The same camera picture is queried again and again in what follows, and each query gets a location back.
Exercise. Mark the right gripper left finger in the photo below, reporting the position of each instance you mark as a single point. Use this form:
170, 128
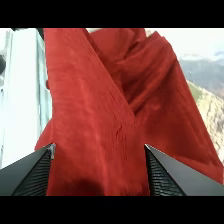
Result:
31, 176

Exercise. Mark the red garment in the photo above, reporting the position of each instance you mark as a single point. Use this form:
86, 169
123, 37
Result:
100, 116

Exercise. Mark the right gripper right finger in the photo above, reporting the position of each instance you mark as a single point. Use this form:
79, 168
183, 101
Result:
173, 178

